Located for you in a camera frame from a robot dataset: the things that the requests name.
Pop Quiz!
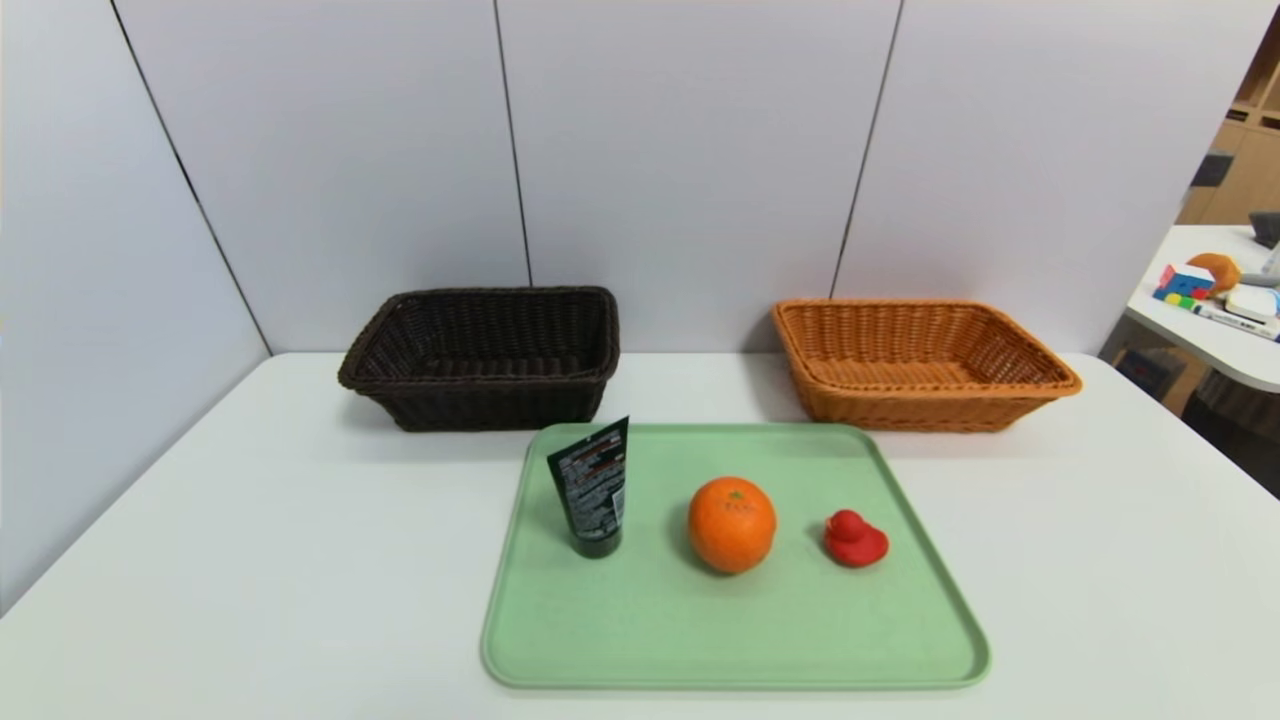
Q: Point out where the black cosmetic tube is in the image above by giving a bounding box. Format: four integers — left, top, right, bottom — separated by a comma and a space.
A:
546, 416, 631, 559

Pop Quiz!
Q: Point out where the orange fruit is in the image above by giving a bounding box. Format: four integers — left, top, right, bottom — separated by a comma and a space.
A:
687, 476, 778, 575

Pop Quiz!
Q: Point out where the red rubber duck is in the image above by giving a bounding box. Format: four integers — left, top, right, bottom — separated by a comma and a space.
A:
823, 509, 890, 569

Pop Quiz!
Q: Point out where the dark brown wicker basket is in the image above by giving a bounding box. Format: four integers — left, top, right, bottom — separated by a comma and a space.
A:
338, 286, 621, 433

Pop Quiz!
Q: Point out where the orange wicker basket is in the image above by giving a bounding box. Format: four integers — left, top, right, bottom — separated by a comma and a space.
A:
771, 298, 1084, 433

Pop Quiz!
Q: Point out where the light green plastic tray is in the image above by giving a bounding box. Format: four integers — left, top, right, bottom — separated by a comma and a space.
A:
480, 421, 992, 691

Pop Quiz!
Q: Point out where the colourful cube toy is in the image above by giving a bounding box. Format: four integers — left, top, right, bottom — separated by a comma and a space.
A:
1153, 264, 1216, 310

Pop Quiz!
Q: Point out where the orange plush toy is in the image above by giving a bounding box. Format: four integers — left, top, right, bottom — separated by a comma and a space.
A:
1187, 252, 1243, 294

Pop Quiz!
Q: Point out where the white side table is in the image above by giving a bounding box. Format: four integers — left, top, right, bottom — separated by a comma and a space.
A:
1125, 224, 1280, 394

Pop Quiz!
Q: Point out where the white marker pen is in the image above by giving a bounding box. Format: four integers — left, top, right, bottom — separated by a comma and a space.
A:
1192, 303, 1280, 343

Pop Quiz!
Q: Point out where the small white box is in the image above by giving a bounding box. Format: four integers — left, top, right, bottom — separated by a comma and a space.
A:
1224, 284, 1280, 323

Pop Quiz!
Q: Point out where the wooden shelf unit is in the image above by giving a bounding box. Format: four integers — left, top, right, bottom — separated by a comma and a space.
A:
1176, 10, 1280, 226

